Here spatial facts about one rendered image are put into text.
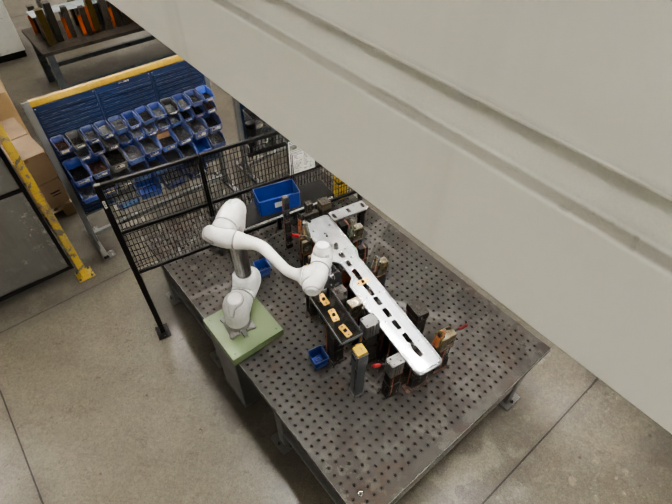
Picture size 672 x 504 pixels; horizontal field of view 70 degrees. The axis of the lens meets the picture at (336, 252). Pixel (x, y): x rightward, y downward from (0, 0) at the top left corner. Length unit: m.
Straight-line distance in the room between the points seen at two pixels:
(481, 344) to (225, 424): 1.87
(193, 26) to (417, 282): 3.35
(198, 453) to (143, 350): 1.00
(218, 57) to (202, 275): 3.44
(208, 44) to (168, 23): 0.03
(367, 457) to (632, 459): 2.01
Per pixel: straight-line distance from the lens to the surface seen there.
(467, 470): 3.66
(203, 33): 0.17
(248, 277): 3.03
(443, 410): 3.00
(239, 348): 3.09
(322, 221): 3.42
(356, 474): 2.80
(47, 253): 4.66
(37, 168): 5.24
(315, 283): 2.31
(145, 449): 3.80
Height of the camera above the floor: 3.36
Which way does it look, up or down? 47 degrees down
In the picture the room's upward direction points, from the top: 1 degrees clockwise
